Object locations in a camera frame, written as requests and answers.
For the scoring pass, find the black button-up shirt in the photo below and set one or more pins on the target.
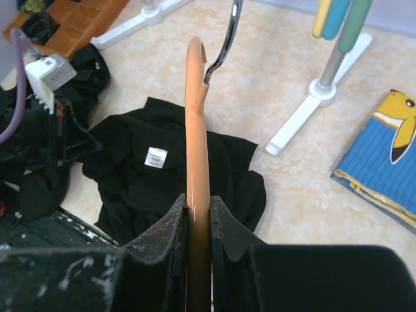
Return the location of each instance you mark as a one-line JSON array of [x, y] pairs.
[[37, 196]]

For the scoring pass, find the white clothes rack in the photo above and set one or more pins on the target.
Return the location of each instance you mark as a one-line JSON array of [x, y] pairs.
[[321, 91]]

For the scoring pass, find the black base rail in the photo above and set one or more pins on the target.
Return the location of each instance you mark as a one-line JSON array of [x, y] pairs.
[[57, 229]]

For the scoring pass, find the rolled black tie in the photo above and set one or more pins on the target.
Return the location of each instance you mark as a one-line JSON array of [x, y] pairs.
[[40, 27]]

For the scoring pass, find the black t-shirt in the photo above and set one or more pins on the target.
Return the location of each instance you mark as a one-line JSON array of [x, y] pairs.
[[141, 170]]

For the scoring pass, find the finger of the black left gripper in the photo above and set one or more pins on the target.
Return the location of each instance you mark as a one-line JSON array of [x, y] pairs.
[[71, 141]]

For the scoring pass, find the green hanger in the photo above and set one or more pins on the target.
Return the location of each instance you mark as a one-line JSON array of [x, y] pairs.
[[353, 24]]

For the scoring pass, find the green floral folded cloth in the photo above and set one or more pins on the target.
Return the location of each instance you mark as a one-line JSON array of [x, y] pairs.
[[33, 6]]

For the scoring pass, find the yellow hanger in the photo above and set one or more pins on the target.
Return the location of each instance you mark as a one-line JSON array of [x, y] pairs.
[[320, 17]]

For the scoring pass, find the wooden compartment tray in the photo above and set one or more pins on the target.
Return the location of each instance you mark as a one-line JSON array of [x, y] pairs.
[[79, 21]]

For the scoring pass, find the blue yellow folded shirt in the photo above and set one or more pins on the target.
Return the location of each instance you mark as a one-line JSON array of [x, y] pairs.
[[379, 164]]

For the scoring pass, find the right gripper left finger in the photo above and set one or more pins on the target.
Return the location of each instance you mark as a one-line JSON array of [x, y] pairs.
[[147, 274]]

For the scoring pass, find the orange hanger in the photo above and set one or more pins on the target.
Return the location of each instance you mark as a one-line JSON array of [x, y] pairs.
[[198, 77]]

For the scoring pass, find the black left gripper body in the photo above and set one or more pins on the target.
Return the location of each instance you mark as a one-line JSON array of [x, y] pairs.
[[32, 149]]

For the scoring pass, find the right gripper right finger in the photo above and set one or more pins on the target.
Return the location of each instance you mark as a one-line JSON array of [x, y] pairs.
[[251, 275]]

